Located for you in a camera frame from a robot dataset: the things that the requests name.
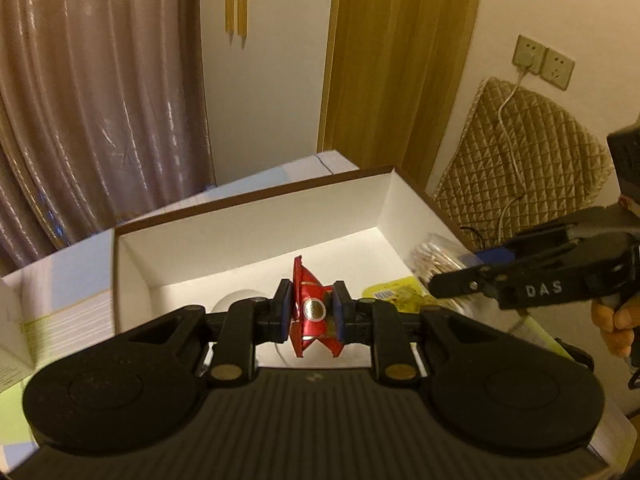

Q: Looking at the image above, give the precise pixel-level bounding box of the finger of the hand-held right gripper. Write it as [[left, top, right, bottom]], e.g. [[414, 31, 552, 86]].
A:
[[477, 210, 583, 265], [430, 265, 506, 300]]

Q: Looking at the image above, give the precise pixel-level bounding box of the white cable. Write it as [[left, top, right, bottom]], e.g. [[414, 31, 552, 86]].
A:
[[497, 71, 526, 241]]

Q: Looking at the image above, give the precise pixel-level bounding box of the bag of cotton swabs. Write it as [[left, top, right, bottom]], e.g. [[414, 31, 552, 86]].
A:
[[406, 233, 478, 311]]

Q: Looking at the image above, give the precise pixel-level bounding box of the checked tablecloth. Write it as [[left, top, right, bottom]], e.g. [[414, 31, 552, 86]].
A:
[[0, 150, 638, 466]]

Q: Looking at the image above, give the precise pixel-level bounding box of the beige quilted cover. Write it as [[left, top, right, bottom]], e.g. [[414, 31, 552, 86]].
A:
[[432, 76, 616, 251]]

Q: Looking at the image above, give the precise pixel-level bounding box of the beige wall socket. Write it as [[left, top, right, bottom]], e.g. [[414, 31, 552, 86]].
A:
[[512, 35, 548, 73], [540, 47, 576, 92]]

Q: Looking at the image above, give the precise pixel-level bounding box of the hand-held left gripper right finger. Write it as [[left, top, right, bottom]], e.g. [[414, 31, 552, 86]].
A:
[[332, 280, 501, 387]]

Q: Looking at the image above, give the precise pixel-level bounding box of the black curved bar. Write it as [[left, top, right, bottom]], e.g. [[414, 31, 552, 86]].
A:
[[552, 335, 596, 373]]

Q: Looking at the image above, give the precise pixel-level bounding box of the white product box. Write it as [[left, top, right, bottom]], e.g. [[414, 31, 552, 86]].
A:
[[0, 277, 36, 393]]

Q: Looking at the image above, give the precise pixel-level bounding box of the shiny beige curtain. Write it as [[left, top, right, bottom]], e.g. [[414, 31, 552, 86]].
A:
[[0, 0, 216, 276]]

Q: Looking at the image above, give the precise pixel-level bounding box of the brown cardboard box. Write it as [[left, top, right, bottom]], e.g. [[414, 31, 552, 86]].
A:
[[111, 166, 483, 376]]

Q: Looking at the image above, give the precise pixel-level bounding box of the yellow hanging ornament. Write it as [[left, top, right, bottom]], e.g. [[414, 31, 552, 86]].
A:
[[225, 0, 249, 51]]

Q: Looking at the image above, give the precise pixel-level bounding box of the red candy packet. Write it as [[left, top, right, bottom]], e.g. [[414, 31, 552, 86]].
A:
[[291, 256, 347, 359]]

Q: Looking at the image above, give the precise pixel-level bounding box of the yellow snack packet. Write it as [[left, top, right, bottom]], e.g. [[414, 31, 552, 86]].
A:
[[361, 277, 441, 311]]

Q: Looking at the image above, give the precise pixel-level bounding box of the white plastic spoon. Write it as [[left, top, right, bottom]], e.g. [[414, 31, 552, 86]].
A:
[[210, 287, 296, 366]]

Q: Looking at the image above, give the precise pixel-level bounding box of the wooden door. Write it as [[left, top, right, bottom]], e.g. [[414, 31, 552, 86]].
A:
[[317, 0, 486, 193]]

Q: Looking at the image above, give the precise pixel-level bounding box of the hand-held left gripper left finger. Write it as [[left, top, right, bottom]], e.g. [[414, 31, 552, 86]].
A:
[[125, 279, 294, 388]]

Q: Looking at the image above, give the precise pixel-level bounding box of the person's right hand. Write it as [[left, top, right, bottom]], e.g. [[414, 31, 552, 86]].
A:
[[590, 294, 640, 361]]

